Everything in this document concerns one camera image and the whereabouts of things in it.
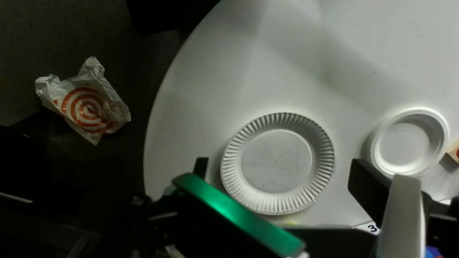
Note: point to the large white fluted paper plate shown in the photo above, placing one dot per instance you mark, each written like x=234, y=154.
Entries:
x=277, y=163

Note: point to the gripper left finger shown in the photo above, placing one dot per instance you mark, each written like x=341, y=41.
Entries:
x=274, y=239

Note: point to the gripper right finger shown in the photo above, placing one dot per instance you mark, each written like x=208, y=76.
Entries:
x=402, y=233

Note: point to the small white paper plate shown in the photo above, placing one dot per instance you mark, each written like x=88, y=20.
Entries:
x=407, y=142

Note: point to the white bag with red rings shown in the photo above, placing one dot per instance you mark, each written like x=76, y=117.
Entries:
x=88, y=101

